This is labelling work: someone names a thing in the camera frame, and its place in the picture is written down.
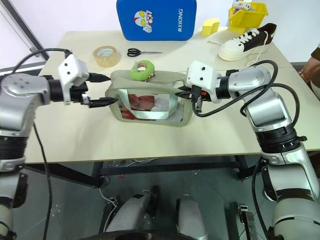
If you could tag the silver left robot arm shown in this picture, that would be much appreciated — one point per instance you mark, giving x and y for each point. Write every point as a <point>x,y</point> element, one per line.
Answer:
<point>17,100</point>

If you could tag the black metal floor bracket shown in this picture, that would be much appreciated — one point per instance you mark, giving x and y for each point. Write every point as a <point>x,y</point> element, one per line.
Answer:
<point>246,220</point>

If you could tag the grey window frame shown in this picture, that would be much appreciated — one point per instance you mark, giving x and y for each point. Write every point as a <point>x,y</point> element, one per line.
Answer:
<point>27,30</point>

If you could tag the silver left robot leg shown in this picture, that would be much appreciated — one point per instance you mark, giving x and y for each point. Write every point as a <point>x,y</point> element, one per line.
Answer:
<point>130,212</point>

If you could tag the blue cartoon print case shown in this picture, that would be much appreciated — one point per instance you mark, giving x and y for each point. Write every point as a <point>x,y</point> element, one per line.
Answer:
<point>165,22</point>

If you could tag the silver robot leg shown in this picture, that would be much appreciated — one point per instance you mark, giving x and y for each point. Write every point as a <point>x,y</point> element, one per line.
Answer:
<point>190,217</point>
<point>130,212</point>

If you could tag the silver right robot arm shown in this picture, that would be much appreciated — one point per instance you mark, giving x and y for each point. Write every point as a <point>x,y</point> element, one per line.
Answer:
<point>265,105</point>

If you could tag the white and brown sneaker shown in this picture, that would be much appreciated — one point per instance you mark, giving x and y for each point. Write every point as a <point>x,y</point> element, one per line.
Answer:
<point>237,48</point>

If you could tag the bystander in brown clothing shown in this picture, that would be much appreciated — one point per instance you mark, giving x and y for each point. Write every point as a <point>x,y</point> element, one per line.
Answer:
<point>313,72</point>

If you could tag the black metal table frame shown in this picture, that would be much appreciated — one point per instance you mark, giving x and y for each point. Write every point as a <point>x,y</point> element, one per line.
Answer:
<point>75,172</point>

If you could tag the dark rounded robot waist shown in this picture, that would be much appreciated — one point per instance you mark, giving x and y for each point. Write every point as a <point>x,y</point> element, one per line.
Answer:
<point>140,236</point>

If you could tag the green pouch with clear window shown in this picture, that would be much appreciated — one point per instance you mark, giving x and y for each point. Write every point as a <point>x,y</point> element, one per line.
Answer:
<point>150,82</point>

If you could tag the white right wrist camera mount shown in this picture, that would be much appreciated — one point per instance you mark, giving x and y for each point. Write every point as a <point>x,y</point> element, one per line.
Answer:
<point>201,75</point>

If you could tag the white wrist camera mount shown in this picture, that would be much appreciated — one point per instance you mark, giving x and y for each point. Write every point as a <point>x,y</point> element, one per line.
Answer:
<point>72,67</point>
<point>201,75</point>

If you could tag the yellow plastic bin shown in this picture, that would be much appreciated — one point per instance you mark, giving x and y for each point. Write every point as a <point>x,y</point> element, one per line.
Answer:
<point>246,21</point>

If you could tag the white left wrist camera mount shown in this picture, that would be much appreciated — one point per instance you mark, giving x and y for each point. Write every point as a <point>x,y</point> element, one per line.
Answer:
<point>72,67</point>

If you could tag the white tube in bin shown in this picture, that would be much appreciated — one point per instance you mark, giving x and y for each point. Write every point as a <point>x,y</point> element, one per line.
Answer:
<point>241,5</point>

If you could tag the yellow foam block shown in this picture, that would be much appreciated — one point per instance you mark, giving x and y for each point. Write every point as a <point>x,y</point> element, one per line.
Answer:
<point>207,28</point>

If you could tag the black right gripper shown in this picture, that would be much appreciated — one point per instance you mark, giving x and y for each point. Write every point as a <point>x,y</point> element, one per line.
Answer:
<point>203,94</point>

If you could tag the silver right robot leg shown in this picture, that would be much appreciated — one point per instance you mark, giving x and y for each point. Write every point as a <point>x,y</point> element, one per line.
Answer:
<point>190,217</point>

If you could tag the clear packing tape roll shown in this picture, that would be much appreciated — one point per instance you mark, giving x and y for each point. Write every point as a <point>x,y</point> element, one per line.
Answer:
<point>100,60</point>

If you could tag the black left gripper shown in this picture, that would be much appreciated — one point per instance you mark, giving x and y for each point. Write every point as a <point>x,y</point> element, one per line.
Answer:
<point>78,92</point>

